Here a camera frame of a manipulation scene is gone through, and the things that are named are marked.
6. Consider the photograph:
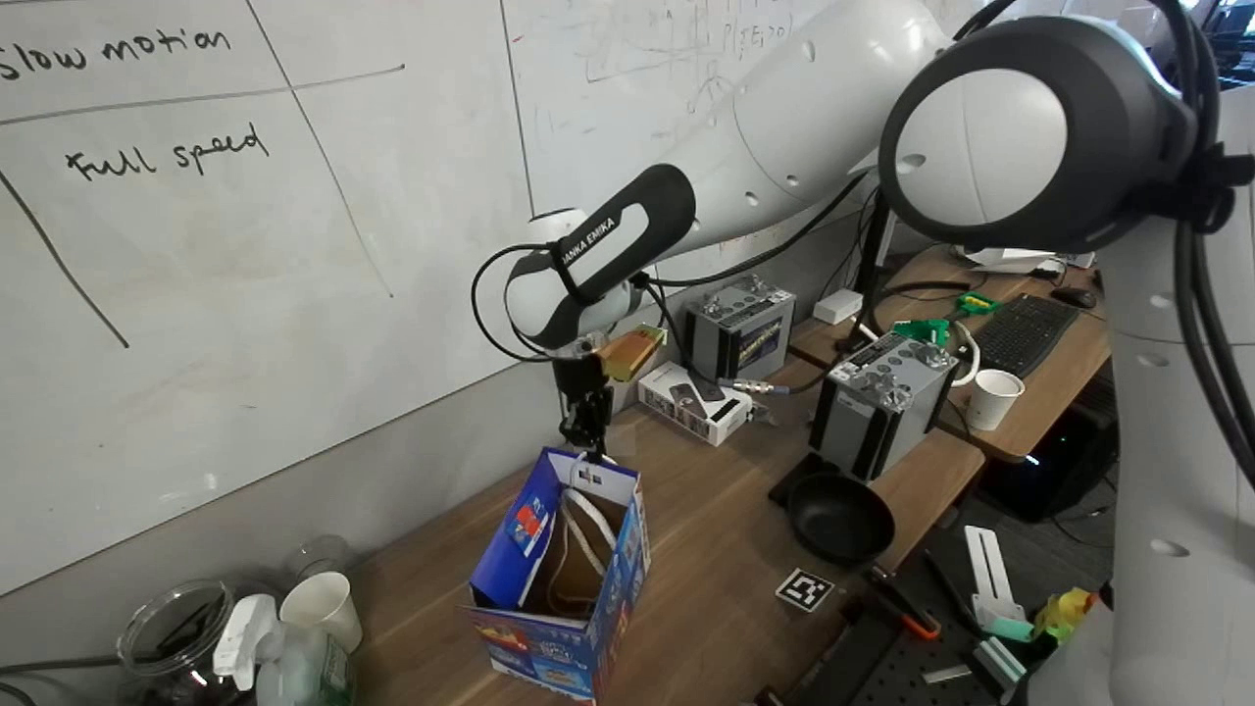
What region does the black bowl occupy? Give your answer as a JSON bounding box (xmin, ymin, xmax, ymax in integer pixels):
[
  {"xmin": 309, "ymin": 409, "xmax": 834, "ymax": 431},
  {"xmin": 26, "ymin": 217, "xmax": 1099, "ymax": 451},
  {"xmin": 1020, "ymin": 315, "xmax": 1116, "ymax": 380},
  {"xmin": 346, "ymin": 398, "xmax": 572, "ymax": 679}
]
[{"xmin": 766, "ymin": 451, "xmax": 902, "ymax": 573}]

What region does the thick white braided rope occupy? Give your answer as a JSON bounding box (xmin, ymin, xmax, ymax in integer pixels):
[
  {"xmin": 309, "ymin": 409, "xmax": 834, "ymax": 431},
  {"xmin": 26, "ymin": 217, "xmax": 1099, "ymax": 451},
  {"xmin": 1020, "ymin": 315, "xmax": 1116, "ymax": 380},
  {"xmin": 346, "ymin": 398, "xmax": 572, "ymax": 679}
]
[{"xmin": 560, "ymin": 487, "xmax": 623, "ymax": 581}]

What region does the black bulky case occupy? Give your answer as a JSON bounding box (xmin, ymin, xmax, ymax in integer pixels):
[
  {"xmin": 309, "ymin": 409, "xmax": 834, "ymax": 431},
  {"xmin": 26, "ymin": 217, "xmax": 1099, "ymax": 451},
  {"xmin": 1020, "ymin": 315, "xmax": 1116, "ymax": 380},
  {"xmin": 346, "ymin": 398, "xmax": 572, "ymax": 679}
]
[{"xmin": 976, "ymin": 380, "xmax": 1116, "ymax": 525}]

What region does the blue cardboard snack box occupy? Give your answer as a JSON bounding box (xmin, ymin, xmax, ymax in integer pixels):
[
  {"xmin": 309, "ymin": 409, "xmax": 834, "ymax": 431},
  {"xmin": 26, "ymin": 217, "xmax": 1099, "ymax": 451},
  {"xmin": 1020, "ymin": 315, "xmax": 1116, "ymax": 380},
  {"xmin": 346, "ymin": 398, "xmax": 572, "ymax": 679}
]
[{"xmin": 468, "ymin": 441, "xmax": 656, "ymax": 706}]

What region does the white camera product box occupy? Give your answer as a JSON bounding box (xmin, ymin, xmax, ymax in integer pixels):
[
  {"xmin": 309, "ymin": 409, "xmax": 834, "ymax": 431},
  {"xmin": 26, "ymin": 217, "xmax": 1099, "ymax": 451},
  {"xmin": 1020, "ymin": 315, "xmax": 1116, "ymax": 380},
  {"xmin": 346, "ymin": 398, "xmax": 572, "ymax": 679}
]
[{"xmin": 636, "ymin": 355, "xmax": 762, "ymax": 451}]

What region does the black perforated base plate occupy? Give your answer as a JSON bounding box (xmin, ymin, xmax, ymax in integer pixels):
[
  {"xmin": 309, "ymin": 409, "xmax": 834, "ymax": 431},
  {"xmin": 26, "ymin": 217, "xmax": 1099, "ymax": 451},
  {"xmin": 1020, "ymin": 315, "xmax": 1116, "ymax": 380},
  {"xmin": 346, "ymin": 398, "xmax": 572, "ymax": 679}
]
[{"xmin": 756, "ymin": 512, "xmax": 1091, "ymax": 706}]

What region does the clear glass jar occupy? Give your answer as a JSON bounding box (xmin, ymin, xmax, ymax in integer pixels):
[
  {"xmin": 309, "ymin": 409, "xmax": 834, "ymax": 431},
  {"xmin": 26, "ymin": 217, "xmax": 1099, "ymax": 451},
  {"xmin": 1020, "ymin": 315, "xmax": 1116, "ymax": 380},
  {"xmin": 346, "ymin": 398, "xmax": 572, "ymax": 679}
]
[{"xmin": 109, "ymin": 575, "xmax": 237, "ymax": 706}]

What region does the teal white tool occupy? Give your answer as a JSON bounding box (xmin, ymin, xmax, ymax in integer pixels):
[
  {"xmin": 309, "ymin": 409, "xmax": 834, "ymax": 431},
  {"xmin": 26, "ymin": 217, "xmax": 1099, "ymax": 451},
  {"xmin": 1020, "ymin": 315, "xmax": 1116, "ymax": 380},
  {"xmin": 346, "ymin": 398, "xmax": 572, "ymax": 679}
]
[{"xmin": 967, "ymin": 607, "xmax": 1039, "ymax": 695}]

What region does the yellow green toy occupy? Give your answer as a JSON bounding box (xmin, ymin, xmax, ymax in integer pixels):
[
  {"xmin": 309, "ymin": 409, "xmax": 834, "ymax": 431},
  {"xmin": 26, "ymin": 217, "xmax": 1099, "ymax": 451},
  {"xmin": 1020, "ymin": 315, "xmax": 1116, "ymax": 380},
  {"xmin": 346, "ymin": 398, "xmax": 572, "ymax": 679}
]
[{"xmin": 1028, "ymin": 585, "xmax": 1100, "ymax": 647}]

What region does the white paper cup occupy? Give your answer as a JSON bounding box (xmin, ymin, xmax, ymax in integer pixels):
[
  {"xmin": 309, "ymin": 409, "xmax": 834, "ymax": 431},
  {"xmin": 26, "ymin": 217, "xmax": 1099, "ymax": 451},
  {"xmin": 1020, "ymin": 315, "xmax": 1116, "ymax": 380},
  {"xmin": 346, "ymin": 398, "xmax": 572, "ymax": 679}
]
[
  {"xmin": 960, "ymin": 364, "xmax": 1030, "ymax": 439},
  {"xmin": 274, "ymin": 568, "xmax": 368, "ymax": 660}
]

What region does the white curved tube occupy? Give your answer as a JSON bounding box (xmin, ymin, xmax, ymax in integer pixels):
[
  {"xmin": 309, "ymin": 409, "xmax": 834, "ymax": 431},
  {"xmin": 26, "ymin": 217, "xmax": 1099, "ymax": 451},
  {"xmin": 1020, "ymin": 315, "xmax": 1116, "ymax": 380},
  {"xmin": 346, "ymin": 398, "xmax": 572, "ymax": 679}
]
[{"xmin": 950, "ymin": 319, "xmax": 988, "ymax": 393}]

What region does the small white adapter box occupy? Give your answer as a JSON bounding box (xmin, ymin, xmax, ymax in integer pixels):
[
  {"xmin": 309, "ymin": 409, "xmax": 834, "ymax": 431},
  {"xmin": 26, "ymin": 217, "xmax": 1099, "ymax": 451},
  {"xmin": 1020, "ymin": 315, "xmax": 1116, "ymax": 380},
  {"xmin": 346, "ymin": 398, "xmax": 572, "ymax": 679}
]
[{"xmin": 807, "ymin": 287, "xmax": 869, "ymax": 329}]

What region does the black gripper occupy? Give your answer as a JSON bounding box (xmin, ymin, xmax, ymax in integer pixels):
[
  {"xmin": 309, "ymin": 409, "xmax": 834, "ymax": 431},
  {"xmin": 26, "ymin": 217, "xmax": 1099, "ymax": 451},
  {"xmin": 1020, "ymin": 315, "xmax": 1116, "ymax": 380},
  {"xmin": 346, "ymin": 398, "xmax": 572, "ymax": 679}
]
[{"xmin": 547, "ymin": 351, "xmax": 618, "ymax": 456}]

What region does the black clamp orange handle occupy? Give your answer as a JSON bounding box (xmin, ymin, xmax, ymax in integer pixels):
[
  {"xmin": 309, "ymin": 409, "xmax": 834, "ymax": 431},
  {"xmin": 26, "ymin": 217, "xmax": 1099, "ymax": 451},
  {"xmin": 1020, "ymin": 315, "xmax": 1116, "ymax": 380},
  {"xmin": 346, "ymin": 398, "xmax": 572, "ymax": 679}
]
[{"xmin": 853, "ymin": 559, "xmax": 946, "ymax": 647}]

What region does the grey battery with Dominator label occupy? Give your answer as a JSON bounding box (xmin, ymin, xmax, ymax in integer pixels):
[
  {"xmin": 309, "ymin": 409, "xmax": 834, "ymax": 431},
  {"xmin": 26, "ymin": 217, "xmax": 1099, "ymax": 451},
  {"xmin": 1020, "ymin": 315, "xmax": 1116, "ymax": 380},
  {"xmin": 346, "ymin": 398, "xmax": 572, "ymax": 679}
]
[{"xmin": 682, "ymin": 274, "xmax": 800, "ymax": 397}]

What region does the clear drinking glass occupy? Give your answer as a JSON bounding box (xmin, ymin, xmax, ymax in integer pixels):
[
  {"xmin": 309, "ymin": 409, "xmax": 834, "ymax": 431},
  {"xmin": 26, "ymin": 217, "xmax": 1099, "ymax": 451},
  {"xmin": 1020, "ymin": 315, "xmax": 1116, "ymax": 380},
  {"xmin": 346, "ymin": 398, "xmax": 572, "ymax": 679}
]
[{"xmin": 281, "ymin": 528, "xmax": 364, "ymax": 592}]

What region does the clear spray bottle white trigger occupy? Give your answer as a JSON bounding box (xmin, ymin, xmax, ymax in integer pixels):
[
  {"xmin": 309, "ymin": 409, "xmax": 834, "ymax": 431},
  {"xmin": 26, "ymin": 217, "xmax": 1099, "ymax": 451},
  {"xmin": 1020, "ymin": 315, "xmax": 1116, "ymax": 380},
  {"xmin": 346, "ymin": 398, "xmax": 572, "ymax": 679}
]
[{"xmin": 206, "ymin": 592, "xmax": 360, "ymax": 706}]

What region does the black keyboard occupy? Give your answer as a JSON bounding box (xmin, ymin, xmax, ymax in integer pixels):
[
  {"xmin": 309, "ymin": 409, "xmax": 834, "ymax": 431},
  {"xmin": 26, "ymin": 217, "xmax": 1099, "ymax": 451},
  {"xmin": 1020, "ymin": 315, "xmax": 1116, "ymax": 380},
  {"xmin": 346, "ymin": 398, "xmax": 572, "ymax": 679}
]
[{"xmin": 967, "ymin": 294, "xmax": 1115, "ymax": 383}]

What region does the white papers pile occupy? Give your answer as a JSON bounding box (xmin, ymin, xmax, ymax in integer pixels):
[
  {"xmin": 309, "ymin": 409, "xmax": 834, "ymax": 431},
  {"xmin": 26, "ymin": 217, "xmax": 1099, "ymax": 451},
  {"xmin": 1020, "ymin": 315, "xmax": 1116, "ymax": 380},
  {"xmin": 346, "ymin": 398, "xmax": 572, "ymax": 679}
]
[{"xmin": 963, "ymin": 243, "xmax": 1066, "ymax": 277}]

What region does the gold wrist camera bar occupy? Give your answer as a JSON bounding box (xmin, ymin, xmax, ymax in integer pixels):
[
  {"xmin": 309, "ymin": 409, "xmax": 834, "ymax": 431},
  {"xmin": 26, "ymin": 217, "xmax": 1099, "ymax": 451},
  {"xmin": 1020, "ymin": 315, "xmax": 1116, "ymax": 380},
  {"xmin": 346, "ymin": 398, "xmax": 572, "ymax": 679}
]
[{"xmin": 597, "ymin": 321, "xmax": 671, "ymax": 388}]

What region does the black white fiducial tag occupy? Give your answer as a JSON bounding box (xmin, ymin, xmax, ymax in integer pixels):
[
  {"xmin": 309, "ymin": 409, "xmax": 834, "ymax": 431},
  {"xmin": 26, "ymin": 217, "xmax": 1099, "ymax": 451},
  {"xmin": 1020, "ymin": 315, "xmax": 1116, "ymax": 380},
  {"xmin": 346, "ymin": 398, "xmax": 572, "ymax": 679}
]
[{"xmin": 773, "ymin": 564, "xmax": 841, "ymax": 619}]

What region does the grey battery with foil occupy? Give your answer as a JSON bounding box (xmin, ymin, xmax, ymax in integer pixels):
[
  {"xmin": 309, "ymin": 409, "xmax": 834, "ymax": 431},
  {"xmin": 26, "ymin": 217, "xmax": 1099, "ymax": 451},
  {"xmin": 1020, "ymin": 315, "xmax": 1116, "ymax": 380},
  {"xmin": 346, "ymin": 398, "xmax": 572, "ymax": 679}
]
[{"xmin": 807, "ymin": 329, "xmax": 963, "ymax": 487}]

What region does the green plastic part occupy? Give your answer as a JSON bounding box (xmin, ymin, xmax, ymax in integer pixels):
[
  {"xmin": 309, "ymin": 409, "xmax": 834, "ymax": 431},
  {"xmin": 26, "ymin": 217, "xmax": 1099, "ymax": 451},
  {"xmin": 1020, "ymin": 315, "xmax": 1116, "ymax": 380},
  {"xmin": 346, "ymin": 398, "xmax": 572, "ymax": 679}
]
[{"xmin": 888, "ymin": 291, "xmax": 1009, "ymax": 351}]

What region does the white ribbed plastic bar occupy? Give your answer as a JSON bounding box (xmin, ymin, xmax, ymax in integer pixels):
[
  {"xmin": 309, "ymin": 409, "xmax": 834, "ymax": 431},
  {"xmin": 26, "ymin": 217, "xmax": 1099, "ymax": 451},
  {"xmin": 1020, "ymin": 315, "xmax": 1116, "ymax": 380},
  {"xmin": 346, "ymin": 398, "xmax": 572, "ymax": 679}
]
[{"xmin": 960, "ymin": 521, "xmax": 1030, "ymax": 628}]

